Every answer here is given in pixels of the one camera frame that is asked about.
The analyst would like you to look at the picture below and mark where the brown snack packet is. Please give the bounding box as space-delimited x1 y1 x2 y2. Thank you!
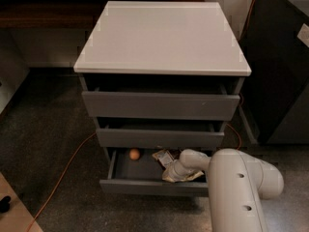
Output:
169 150 182 160

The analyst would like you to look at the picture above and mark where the black knob object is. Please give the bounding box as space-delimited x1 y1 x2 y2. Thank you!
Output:
0 196 11 214

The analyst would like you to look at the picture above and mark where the grey middle drawer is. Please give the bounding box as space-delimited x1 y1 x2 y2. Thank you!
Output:
97 120 224 149

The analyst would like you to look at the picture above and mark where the grey drawer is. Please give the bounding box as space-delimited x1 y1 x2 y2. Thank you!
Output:
99 148 208 196
82 91 239 121
97 120 224 149

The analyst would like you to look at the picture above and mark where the grey top drawer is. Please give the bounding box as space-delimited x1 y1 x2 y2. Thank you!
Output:
82 91 239 121

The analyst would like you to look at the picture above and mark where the beige snack packet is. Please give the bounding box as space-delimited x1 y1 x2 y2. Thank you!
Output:
153 150 174 168

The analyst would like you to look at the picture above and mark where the orange fruit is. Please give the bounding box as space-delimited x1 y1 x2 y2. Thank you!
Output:
129 148 141 160

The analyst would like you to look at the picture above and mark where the grey drawer cabinet white top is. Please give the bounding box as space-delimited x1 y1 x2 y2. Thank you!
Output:
73 1 252 179

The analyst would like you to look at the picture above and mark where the light wooden board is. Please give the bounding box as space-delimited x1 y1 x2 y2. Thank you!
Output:
0 173 43 232

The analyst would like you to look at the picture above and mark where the grey bottom drawer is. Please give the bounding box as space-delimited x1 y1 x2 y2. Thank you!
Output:
99 148 208 196

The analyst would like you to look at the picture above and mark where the orange power cable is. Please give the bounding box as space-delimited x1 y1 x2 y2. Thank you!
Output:
26 0 269 232

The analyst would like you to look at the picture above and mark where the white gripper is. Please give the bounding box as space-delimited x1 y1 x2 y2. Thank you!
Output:
162 160 205 182

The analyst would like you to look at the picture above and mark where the dark wooden shelf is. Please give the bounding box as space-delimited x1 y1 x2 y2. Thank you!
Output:
0 0 205 29

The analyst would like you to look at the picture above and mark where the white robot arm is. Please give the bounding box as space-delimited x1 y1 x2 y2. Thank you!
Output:
162 149 284 232

